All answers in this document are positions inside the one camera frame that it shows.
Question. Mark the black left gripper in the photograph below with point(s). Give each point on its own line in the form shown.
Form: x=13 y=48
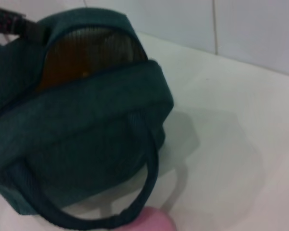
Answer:
x=4 y=21

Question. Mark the dark teal lunch bag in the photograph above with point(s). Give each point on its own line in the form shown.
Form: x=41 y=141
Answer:
x=86 y=132

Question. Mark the pink toy peach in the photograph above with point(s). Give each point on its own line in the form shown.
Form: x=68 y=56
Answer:
x=156 y=220

